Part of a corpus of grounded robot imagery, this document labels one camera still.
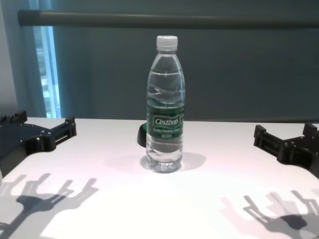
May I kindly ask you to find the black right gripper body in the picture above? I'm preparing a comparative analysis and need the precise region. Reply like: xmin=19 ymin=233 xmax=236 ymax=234
xmin=280 ymin=135 xmax=319 ymax=179

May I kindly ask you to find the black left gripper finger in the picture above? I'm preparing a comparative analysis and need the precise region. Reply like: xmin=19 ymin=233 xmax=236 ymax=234
xmin=49 ymin=116 xmax=77 ymax=148
xmin=0 ymin=110 xmax=27 ymax=124

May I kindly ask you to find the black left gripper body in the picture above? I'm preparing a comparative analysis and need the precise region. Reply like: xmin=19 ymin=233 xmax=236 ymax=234
xmin=0 ymin=120 xmax=57 ymax=175

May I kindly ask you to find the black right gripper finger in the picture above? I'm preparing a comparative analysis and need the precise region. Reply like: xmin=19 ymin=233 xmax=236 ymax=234
xmin=253 ymin=124 xmax=287 ymax=160
xmin=303 ymin=122 xmax=319 ymax=140

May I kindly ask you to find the clear Cestbon water bottle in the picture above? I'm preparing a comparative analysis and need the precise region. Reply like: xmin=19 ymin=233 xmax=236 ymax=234
xmin=145 ymin=35 xmax=186 ymax=174

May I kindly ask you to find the blue lit window strip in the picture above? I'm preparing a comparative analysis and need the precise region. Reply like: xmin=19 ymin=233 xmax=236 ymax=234
xmin=33 ymin=26 xmax=62 ymax=118

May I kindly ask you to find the green button on black base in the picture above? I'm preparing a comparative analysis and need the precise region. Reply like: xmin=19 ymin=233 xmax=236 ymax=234
xmin=136 ymin=122 xmax=148 ymax=147

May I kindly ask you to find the grey horizontal rail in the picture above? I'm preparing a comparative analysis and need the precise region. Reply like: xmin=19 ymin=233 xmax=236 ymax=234
xmin=17 ymin=9 xmax=319 ymax=28

